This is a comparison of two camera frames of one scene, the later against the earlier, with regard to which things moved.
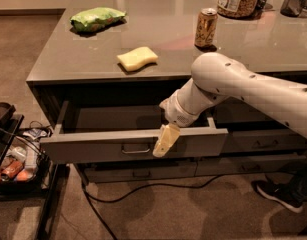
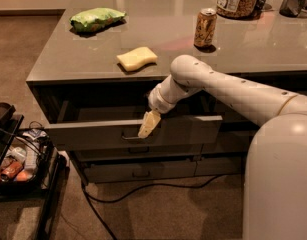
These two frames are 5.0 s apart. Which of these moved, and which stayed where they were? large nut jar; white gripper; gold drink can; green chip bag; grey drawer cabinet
Moved: white gripper
Stayed: grey drawer cabinet; large nut jar; gold drink can; green chip bag
